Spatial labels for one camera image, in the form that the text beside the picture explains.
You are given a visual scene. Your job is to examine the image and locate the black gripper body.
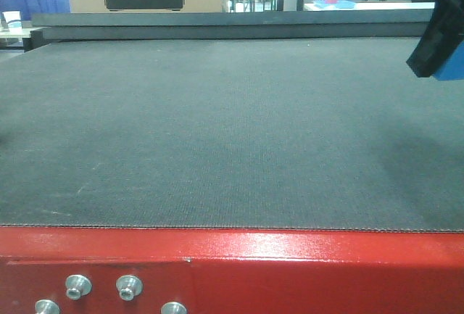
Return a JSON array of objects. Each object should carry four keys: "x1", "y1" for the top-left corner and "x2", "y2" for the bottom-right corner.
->
[{"x1": 407, "y1": 0, "x2": 463, "y2": 78}]

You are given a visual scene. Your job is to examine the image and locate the blue block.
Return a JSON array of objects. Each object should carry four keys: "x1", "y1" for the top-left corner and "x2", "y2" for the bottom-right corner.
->
[{"x1": 433, "y1": 43, "x2": 464, "y2": 81}]

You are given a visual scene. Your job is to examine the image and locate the dark grey conveyor belt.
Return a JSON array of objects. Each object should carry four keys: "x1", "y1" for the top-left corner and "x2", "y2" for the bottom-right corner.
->
[{"x1": 1, "y1": 38, "x2": 463, "y2": 232}]

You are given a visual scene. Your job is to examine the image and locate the blue tray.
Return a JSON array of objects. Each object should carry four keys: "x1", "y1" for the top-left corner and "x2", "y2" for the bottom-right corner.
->
[{"x1": 312, "y1": 0, "x2": 356, "y2": 10}]

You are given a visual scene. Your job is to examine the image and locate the silver bolt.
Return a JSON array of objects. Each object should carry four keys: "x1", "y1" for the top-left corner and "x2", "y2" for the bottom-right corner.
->
[
  {"x1": 34, "y1": 299, "x2": 60, "y2": 314},
  {"x1": 116, "y1": 275, "x2": 143, "y2": 301},
  {"x1": 65, "y1": 274, "x2": 92, "y2": 300},
  {"x1": 160, "y1": 302, "x2": 188, "y2": 314}
]

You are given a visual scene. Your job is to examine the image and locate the white paper cup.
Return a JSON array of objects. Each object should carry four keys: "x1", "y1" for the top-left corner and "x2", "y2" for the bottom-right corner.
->
[{"x1": 2, "y1": 11, "x2": 22, "y2": 31}]

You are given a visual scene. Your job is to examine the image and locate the black conveyor end frame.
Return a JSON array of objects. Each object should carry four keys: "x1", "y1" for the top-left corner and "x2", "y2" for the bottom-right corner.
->
[{"x1": 26, "y1": 7, "x2": 432, "y2": 52}]

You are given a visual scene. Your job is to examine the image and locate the red conveyor frame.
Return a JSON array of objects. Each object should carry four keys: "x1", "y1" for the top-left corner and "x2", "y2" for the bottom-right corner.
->
[{"x1": 1, "y1": 227, "x2": 463, "y2": 313}]

